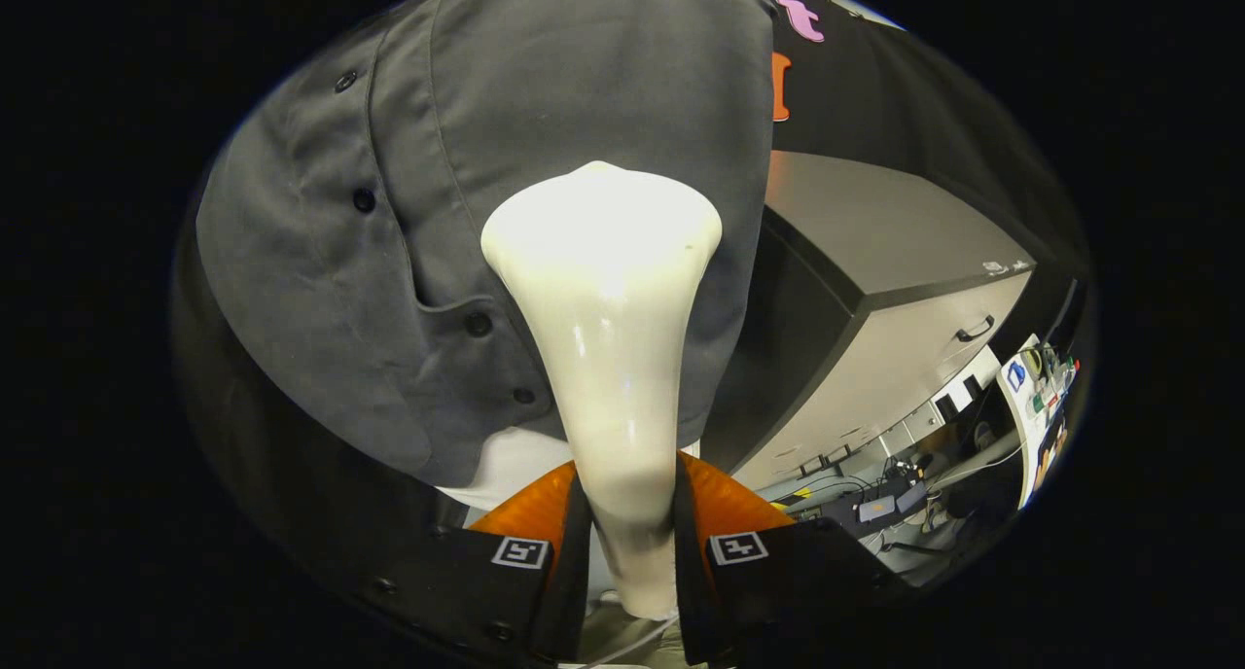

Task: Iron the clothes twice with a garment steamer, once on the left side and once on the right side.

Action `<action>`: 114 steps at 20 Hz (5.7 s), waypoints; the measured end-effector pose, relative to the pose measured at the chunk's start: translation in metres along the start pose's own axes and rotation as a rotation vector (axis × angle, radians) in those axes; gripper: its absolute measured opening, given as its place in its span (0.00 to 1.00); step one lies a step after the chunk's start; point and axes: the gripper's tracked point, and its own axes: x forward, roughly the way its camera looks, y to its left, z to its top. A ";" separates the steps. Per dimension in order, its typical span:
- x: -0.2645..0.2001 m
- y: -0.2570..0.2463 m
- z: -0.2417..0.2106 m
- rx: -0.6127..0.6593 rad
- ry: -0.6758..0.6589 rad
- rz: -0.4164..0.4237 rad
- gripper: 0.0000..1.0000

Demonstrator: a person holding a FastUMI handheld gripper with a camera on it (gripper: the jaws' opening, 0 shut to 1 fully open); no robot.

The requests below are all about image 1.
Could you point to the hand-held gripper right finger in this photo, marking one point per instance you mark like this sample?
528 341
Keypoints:
798 581

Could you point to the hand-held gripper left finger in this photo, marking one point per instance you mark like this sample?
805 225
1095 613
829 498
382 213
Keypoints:
467 581

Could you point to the white garment steamer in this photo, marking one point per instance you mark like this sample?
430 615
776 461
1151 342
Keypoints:
603 309

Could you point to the gray button shirt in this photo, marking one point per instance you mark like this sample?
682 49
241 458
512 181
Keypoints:
389 212

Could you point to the white mannequin torso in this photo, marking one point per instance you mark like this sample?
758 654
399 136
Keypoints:
515 465

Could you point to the white desk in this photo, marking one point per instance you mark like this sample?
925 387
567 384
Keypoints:
1036 411

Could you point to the small blue item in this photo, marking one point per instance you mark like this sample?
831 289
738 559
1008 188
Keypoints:
1015 375

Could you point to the gray cabinet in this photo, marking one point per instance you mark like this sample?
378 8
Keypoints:
875 231

